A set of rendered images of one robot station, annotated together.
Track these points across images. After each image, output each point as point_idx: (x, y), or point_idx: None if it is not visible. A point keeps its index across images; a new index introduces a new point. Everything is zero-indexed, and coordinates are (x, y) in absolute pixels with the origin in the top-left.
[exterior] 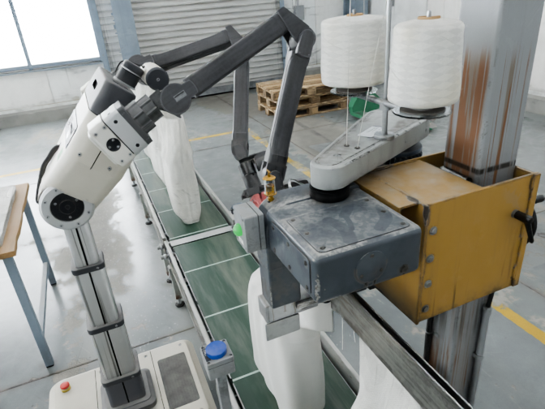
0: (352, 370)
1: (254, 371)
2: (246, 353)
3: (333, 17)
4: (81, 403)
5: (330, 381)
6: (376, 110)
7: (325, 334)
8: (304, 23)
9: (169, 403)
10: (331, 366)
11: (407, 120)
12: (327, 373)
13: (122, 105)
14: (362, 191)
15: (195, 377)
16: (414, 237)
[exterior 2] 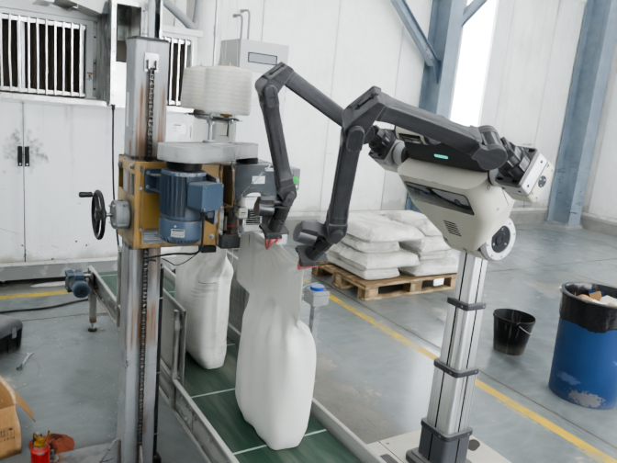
0: (203, 416)
1: (306, 435)
2: (320, 451)
3: (242, 68)
4: (484, 461)
5: (225, 424)
6: (196, 147)
7: (225, 448)
8: (263, 73)
9: (392, 457)
10: (222, 435)
11: (182, 142)
12: (228, 430)
13: (387, 130)
14: (228, 162)
15: None
16: None
